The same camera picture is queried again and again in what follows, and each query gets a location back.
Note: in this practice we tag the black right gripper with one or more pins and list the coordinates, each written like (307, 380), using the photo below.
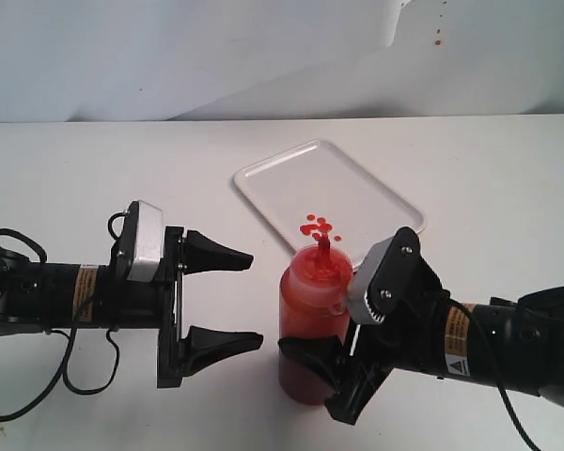
(410, 338)

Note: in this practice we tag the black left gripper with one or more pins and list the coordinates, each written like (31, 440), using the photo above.
(156, 304)

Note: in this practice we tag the red sauce squeeze bottle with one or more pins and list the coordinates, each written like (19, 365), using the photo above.
(311, 305)

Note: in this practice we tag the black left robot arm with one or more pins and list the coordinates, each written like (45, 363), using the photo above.
(37, 297)

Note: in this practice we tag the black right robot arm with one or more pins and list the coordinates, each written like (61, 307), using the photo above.
(518, 346)

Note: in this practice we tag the red sauce drops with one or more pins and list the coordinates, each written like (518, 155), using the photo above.
(316, 227)

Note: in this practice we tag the white rectangular plastic tray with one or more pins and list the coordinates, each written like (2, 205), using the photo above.
(318, 177)

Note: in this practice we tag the white backdrop sheet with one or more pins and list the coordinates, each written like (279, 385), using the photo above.
(209, 60)

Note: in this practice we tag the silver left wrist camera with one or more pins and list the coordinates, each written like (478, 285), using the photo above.
(141, 244)

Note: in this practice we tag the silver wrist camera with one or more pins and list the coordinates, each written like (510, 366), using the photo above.
(384, 277)
(141, 244)

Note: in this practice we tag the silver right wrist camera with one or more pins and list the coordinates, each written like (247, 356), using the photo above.
(384, 277)

